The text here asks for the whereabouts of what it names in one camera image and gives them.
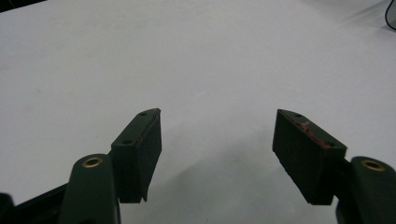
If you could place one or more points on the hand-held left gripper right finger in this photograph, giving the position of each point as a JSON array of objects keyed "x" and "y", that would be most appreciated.
[{"x": 308, "y": 155}]

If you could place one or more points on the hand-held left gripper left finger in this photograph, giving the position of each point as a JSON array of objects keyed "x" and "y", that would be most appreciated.
[{"x": 137, "y": 155}]

